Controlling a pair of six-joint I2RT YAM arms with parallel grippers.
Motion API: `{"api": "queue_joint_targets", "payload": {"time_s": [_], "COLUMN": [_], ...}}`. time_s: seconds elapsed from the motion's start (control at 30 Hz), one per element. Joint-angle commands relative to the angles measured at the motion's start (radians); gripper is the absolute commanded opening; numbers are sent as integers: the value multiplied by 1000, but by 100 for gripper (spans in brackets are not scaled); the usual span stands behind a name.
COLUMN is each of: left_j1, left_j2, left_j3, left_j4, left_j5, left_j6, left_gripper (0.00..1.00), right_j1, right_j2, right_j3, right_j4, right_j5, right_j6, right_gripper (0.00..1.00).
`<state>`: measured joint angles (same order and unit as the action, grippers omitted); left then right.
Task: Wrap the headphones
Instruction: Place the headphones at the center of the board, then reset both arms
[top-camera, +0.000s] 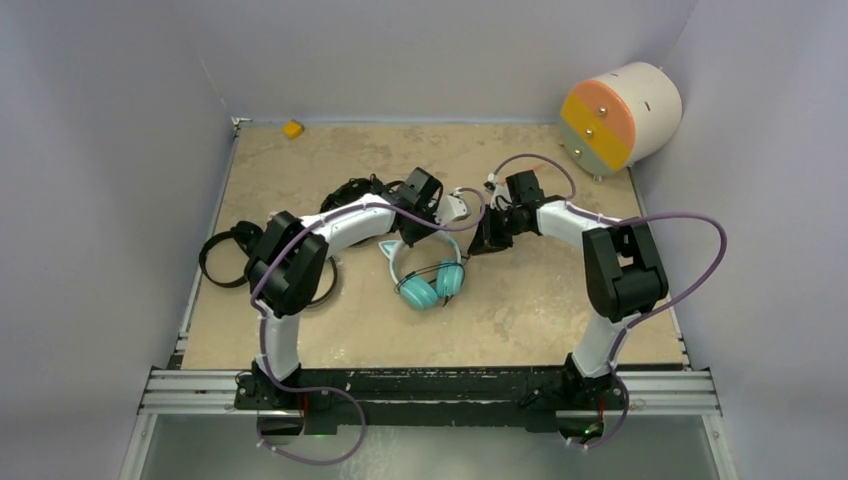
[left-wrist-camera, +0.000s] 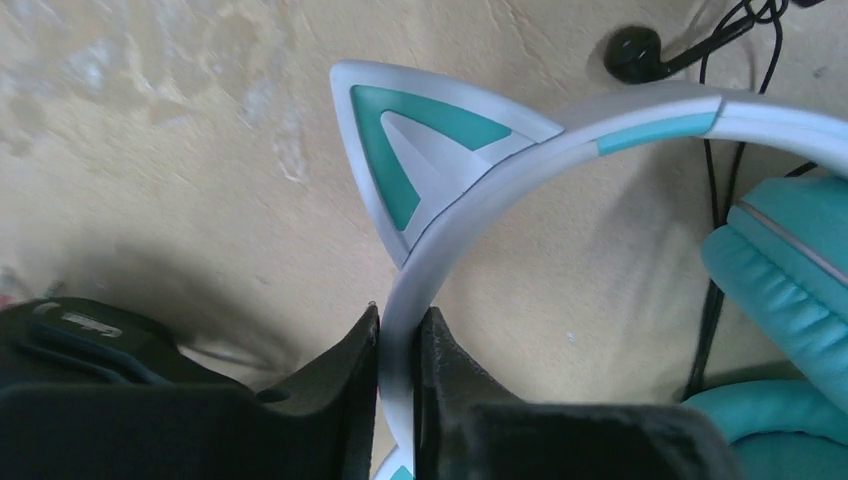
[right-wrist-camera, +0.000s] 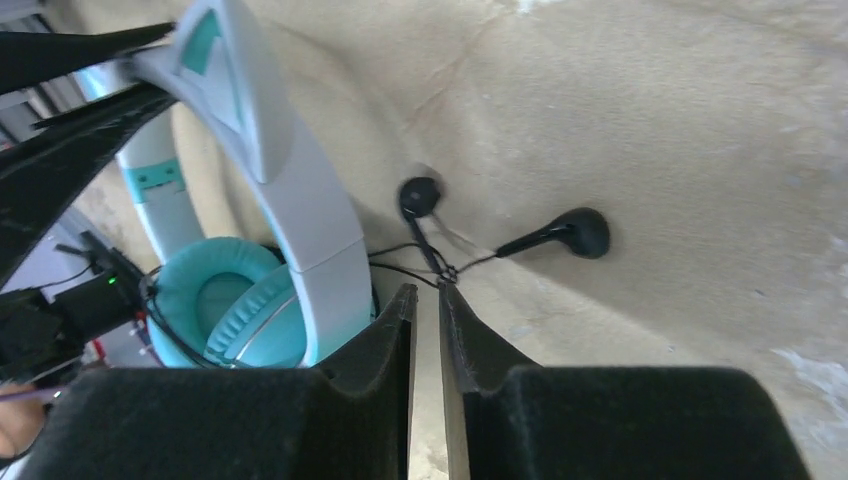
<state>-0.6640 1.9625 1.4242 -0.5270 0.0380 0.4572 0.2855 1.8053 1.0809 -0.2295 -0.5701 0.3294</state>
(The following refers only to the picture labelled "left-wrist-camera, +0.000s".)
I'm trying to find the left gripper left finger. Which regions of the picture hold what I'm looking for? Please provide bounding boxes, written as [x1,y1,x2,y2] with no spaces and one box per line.
[1,306,379,479]

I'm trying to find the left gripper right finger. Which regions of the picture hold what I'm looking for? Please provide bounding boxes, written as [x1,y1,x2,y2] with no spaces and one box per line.
[413,307,742,479]

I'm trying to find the black headphones with cable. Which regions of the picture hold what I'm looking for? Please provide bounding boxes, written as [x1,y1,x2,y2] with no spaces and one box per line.
[1,297,246,390]

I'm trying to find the teal cat ear headphones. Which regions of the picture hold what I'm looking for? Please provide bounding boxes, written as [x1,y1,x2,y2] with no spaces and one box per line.
[330,61,847,479]

